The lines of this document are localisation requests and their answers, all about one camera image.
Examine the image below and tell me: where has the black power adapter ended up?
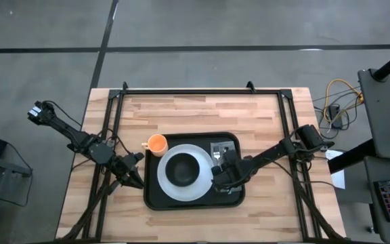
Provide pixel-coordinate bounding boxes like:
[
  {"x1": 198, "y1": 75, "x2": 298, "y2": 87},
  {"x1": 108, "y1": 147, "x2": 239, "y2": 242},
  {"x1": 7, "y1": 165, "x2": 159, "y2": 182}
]
[{"x1": 328, "y1": 104, "x2": 344, "y2": 129}]

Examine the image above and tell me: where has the black aluminium table frame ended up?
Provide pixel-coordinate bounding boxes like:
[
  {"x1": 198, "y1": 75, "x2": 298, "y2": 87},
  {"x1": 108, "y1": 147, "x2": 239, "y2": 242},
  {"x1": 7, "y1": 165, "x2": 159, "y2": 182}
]
[{"x1": 59, "y1": 81, "x2": 345, "y2": 243}]

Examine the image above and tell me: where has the grey metal side stand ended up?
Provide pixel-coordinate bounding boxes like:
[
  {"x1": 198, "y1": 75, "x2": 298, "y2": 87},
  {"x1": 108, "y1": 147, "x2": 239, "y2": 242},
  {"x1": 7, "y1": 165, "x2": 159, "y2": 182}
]
[{"x1": 0, "y1": 152, "x2": 33, "y2": 244}]

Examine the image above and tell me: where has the white round plate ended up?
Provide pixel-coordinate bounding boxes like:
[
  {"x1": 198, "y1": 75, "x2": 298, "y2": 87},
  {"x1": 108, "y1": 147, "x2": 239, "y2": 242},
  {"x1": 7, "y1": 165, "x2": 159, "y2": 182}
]
[{"x1": 156, "y1": 144, "x2": 215, "y2": 203}]

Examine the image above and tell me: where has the black plastic tray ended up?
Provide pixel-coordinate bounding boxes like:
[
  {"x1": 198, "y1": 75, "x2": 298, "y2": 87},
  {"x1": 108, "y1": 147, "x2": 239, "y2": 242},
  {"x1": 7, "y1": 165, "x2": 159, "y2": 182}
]
[{"x1": 143, "y1": 131, "x2": 246, "y2": 211}]

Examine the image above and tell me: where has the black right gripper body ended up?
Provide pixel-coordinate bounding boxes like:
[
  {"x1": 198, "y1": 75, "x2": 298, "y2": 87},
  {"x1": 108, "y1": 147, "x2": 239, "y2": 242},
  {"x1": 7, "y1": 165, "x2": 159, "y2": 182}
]
[{"x1": 219, "y1": 148, "x2": 255, "y2": 193}]

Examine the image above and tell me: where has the black bowl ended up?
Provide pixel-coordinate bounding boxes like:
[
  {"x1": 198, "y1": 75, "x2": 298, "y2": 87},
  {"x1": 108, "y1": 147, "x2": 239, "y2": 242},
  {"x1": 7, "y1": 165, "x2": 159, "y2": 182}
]
[{"x1": 165, "y1": 152, "x2": 201, "y2": 187}]

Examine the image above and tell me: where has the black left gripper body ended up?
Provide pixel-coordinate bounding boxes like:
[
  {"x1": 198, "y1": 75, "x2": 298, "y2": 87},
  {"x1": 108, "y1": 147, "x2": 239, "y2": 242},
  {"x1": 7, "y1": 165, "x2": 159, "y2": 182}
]
[{"x1": 108, "y1": 152, "x2": 146, "y2": 181}]

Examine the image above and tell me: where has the yellow cable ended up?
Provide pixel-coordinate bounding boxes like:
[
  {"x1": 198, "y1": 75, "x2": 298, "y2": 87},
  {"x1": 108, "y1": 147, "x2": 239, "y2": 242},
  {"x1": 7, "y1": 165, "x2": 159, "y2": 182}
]
[{"x1": 322, "y1": 78, "x2": 364, "y2": 125}]

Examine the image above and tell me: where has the grey desk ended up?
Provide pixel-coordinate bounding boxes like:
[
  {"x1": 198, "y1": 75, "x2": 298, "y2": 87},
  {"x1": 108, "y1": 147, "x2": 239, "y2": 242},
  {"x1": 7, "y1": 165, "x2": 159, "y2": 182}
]
[{"x1": 363, "y1": 156, "x2": 390, "y2": 244}]

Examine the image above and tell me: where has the orange cup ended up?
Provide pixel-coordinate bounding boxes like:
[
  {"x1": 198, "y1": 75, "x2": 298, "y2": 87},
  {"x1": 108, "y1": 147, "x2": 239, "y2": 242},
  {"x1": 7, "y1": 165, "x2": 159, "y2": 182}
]
[{"x1": 141, "y1": 134, "x2": 169, "y2": 158}]

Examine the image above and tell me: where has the grey cloth napkin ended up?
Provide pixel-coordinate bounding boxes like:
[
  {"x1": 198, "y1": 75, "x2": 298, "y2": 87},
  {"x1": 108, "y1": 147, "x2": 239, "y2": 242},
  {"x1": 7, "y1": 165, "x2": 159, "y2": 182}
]
[{"x1": 209, "y1": 140, "x2": 244, "y2": 195}]

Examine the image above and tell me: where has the white paper sheet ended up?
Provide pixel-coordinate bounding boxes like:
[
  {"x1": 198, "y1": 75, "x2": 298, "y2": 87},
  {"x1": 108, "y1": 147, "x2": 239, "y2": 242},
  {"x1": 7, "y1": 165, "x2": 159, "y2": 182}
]
[{"x1": 325, "y1": 148, "x2": 347, "y2": 190}]

